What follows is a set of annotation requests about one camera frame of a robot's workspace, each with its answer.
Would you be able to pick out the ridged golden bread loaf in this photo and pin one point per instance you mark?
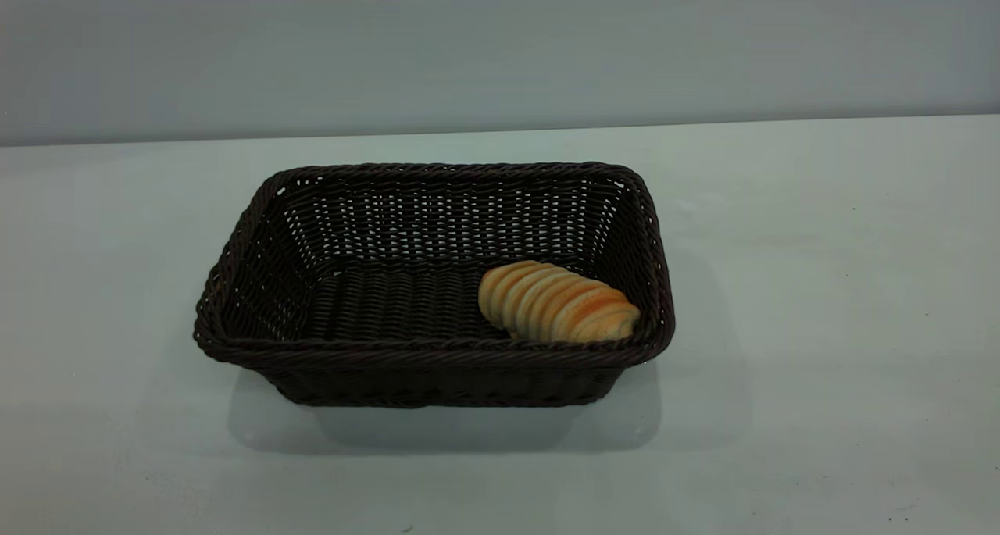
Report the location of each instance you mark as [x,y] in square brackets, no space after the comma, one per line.
[558,304]

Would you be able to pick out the black woven wicker basket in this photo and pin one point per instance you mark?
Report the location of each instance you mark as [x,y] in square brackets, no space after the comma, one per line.
[391,301]

